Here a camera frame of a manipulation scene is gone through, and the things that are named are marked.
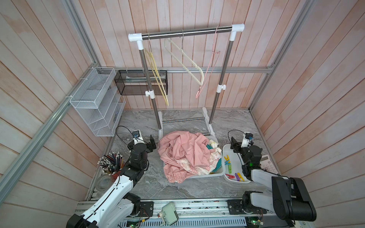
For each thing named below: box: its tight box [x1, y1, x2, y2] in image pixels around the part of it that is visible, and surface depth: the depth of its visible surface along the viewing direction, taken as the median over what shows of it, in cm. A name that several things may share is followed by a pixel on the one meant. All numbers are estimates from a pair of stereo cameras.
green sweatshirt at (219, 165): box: [206, 143, 222, 173], surface depth 81 cm
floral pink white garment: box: [175, 148, 222, 176], surface depth 77 cm
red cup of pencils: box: [96, 151, 125, 182], surface depth 74 cm
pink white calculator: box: [259, 154, 279, 175], surface depth 89 cm
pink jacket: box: [157, 131, 216, 184], surface depth 78 cm
